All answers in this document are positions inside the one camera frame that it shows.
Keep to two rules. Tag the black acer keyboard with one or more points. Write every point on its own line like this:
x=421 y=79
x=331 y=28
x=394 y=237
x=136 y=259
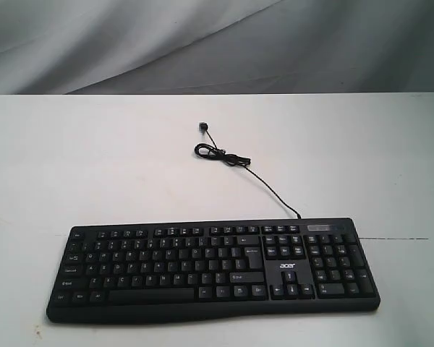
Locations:
x=188 y=271

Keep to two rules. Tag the grey backdrop cloth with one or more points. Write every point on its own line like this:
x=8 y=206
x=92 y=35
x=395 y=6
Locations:
x=216 y=47

